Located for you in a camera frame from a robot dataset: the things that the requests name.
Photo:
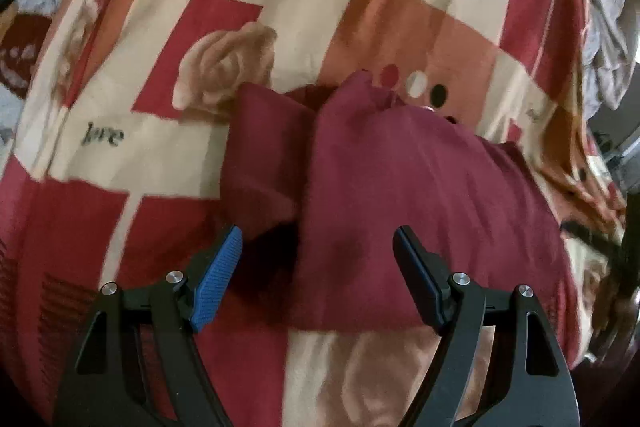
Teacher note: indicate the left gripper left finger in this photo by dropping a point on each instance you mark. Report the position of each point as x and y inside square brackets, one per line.
[135, 362]

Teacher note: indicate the maroon red sweater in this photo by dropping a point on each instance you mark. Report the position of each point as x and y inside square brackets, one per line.
[320, 179]

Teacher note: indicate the red cream patchwork blanket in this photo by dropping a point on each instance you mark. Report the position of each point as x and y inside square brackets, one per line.
[114, 173]

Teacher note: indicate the grey crumpled cloth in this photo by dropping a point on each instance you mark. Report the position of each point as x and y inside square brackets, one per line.
[609, 55]

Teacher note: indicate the orange brown patterned quilt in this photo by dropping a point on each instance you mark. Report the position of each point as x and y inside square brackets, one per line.
[22, 37]

